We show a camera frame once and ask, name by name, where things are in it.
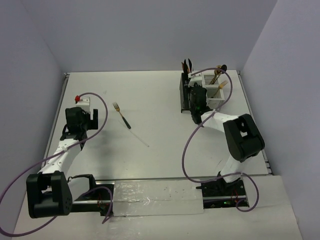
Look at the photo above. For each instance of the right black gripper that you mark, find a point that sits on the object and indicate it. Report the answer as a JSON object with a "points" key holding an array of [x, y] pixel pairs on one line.
{"points": [[195, 84]]}

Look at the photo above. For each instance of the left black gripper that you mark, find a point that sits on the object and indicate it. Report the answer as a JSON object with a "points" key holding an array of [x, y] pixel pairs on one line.
{"points": [[92, 124]]}

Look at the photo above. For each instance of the white fork green handle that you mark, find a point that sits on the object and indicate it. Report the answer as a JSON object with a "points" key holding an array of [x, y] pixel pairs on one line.
{"points": [[220, 87]]}

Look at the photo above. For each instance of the gold fork green handle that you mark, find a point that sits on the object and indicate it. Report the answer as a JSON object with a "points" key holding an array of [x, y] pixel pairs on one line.
{"points": [[117, 108]]}

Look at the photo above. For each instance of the black steak knife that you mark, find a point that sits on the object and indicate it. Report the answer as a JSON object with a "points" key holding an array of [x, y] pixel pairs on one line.
{"points": [[185, 67], [190, 66]]}

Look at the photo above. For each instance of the gold knife green handle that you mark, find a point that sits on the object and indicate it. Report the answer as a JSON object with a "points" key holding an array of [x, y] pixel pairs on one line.
{"points": [[182, 67]]}

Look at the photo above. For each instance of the black spoon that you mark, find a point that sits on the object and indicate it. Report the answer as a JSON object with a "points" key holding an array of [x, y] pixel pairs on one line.
{"points": [[224, 68]]}

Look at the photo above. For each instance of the white chopstick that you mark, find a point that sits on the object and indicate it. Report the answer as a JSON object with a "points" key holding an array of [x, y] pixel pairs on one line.
{"points": [[140, 139]]}

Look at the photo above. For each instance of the gold spoon green handle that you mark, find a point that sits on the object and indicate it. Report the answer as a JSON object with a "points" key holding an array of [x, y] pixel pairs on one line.
{"points": [[217, 74]]}

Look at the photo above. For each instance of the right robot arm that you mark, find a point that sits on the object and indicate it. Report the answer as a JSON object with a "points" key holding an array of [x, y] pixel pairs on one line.
{"points": [[244, 140]]}

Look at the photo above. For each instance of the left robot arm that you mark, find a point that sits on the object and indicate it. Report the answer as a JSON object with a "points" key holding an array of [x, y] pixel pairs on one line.
{"points": [[49, 192]]}

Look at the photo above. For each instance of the black utensil container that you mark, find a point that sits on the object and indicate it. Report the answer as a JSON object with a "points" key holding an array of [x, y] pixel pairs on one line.
{"points": [[184, 90]]}

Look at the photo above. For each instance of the white utensil container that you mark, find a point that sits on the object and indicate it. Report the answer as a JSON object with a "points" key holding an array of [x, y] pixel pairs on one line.
{"points": [[211, 89]]}

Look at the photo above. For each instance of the silver tape sheet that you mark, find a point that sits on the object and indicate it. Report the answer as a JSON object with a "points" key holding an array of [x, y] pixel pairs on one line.
{"points": [[156, 198]]}

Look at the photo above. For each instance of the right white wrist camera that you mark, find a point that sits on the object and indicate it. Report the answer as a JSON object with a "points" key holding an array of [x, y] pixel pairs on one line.
{"points": [[195, 80]]}

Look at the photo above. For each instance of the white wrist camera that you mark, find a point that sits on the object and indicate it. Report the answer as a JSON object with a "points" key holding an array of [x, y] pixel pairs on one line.
{"points": [[195, 80], [83, 102]]}

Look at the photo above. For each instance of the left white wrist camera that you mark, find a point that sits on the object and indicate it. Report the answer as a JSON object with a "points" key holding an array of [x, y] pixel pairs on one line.
{"points": [[83, 102]]}

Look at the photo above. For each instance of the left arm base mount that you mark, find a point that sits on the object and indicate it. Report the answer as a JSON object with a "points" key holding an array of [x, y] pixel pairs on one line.
{"points": [[91, 195]]}

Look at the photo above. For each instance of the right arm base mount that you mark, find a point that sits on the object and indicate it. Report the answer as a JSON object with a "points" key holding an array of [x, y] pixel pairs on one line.
{"points": [[220, 194]]}

